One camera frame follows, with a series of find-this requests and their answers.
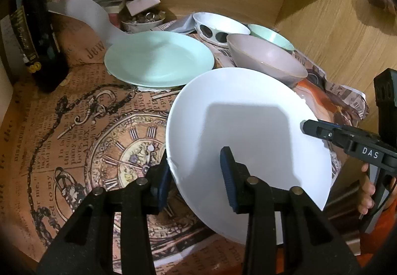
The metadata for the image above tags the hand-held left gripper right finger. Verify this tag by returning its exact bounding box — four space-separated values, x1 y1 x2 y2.
220 146 361 275

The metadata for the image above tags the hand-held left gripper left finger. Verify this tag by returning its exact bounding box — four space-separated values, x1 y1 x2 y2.
37 148 172 275

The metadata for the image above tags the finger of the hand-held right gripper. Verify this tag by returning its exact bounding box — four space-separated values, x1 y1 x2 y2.
300 119 352 152

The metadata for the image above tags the white plate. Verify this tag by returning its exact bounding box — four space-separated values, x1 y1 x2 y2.
165 67 332 245

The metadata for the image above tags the mint green bowl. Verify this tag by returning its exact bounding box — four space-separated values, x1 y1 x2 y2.
247 24 295 52

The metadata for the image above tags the person's right hand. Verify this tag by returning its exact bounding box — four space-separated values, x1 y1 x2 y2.
357 163 377 216

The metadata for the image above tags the pale pink bowl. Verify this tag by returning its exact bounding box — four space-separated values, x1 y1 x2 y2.
226 33 308 86

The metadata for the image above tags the vintage newspaper print table cover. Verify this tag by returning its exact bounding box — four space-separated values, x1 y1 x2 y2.
0 13 370 275

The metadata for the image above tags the mint green plate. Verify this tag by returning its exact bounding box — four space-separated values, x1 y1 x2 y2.
104 31 215 89

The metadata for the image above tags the white bowl with dark dots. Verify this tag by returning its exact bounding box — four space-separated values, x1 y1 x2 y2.
193 12 251 47

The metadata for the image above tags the small bowl of trinkets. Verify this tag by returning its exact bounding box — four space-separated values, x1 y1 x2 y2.
120 10 166 33

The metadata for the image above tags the small white box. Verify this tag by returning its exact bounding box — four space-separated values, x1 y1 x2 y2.
126 0 162 17

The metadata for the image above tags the white paper sheet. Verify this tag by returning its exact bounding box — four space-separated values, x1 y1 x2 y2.
46 0 131 46

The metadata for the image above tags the dark wine bottle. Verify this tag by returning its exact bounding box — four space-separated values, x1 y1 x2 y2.
12 0 69 92

